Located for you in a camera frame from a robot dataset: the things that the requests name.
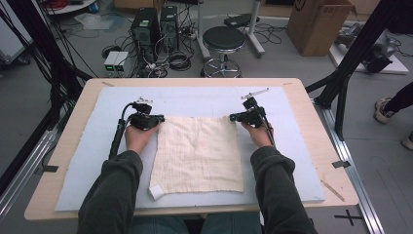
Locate white panel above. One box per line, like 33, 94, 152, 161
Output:
0, 16, 33, 64

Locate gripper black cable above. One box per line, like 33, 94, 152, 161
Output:
263, 115, 277, 147
108, 101, 136, 160

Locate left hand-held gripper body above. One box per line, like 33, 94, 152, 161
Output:
128, 97, 157, 132

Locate brown cardboard box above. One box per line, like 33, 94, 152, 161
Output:
285, 0, 357, 57

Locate slim black computer tower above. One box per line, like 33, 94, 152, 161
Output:
160, 5, 180, 53

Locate black frame with cables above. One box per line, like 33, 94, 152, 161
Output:
0, 0, 94, 196

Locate grey robot parts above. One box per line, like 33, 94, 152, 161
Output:
334, 21, 402, 74

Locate black flat device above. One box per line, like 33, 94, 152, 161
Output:
223, 13, 261, 28

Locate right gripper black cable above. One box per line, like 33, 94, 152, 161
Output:
263, 115, 277, 147

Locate pale blue table mat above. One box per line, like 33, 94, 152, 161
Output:
54, 86, 326, 213

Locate white power supply box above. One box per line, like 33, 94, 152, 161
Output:
103, 51, 121, 73
114, 51, 131, 73

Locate aluminium rail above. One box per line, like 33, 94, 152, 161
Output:
0, 130, 59, 222
313, 98, 386, 234

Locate white round table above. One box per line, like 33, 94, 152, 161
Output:
43, 0, 98, 16

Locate person's right leg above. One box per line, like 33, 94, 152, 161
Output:
201, 213, 263, 234

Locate white metal stand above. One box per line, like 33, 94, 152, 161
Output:
196, 0, 266, 60

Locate black metal frame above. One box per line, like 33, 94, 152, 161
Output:
305, 0, 413, 141

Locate large black computer tower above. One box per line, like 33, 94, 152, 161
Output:
131, 7, 162, 62

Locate person's left hand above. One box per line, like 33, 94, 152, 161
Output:
125, 125, 161, 155

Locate person's leg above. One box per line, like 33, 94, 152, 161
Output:
130, 215, 189, 234
384, 81, 413, 114
201, 213, 263, 234

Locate black tape cross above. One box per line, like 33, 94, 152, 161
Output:
334, 209, 363, 227

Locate black round stool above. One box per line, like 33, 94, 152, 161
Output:
201, 25, 246, 78

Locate white board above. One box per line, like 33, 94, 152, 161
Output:
329, 28, 410, 75

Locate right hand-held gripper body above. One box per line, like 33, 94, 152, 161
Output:
241, 87, 271, 129

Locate clear plastic sheet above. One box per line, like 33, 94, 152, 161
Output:
74, 13, 126, 32

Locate thin wooden stick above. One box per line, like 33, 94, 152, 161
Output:
320, 179, 346, 203

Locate cream printed cloth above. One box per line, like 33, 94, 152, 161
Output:
148, 115, 245, 201

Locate person's right hand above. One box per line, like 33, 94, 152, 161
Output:
241, 122, 275, 149

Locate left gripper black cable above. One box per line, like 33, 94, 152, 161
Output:
108, 101, 136, 160

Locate person's left leg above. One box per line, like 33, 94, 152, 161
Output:
130, 215, 189, 234

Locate coiled black cable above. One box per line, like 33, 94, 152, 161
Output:
167, 50, 193, 72

